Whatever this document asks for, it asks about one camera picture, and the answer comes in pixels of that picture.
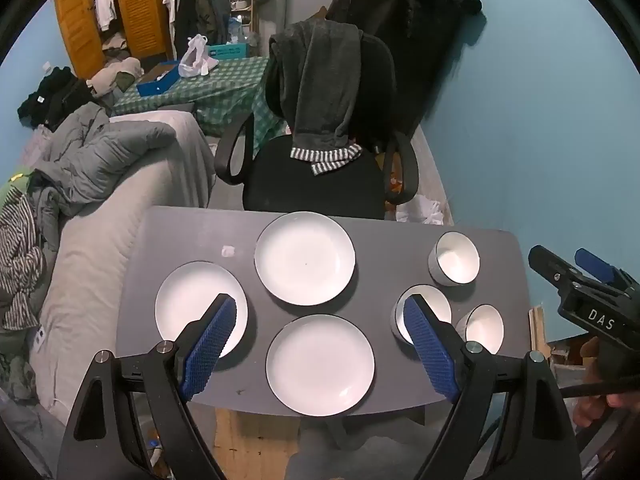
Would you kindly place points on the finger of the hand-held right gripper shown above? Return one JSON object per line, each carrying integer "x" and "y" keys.
{"x": 550, "y": 262}
{"x": 595, "y": 264}

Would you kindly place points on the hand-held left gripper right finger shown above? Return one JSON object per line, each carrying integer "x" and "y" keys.
{"x": 427, "y": 345}

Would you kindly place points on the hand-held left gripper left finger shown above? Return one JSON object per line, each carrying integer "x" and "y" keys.
{"x": 210, "y": 345}

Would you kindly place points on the white bowl with wave pattern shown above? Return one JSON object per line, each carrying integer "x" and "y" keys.
{"x": 432, "y": 305}
{"x": 454, "y": 260}
{"x": 485, "y": 327}

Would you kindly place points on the white plate with black rim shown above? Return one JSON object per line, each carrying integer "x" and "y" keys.
{"x": 320, "y": 365}
{"x": 305, "y": 257}
{"x": 185, "y": 305}

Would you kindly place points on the person's right hand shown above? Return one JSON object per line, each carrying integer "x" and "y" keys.
{"x": 592, "y": 410}

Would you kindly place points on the wooden boards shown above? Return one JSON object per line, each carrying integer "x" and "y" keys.
{"x": 540, "y": 330}

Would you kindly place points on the white paper scrap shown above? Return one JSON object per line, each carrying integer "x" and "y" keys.
{"x": 228, "y": 250}

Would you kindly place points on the white crumpled cloth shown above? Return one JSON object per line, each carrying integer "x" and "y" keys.
{"x": 425, "y": 212}

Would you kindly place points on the light grey sofa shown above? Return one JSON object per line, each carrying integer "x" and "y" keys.
{"x": 90, "y": 260}

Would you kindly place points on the orange packaging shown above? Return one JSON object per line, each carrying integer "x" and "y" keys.
{"x": 395, "y": 180}

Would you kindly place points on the black office chair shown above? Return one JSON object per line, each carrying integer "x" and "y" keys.
{"x": 310, "y": 190}

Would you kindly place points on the striped grey garment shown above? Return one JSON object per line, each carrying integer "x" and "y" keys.
{"x": 20, "y": 260}

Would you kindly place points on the grey white striped cloth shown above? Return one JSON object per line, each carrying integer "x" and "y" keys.
{"x": 325, "y": 156}

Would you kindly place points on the grey puffer jacket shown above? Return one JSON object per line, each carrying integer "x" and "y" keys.
{"x": 110, "y": 145}

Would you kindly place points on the green checked tablecloth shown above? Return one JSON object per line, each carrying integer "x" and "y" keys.
{"x": 220, "y": 90}

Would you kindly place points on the black hanging coat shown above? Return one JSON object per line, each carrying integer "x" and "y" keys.
{"x": 420, "y": 35}

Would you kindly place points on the flat blue box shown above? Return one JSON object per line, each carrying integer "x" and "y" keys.
{"x": 157, "y": 82}

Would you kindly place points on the dark grey sweater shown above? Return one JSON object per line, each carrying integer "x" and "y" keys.
{"x": 325, "y": 85}

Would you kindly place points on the white plastic bag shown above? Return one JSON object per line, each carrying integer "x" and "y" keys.
{"x": 192, "y": 60}

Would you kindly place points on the beige clothes pile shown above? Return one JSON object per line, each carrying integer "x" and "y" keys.
{"x": 117, "y": 72}

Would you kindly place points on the black clothes pile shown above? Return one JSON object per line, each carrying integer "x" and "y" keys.
{"x": 55, "y": 95}

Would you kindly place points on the blue box with white label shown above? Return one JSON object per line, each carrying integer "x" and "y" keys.
{"x": 230, "y": 51}

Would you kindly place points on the dark hanging clothes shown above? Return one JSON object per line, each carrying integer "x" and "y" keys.
{"x": 200, "y": 10}

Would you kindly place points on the orange louvered door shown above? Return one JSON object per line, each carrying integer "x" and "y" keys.
{"x": 140, "y": 10}
{"x": 77, "y": 20}

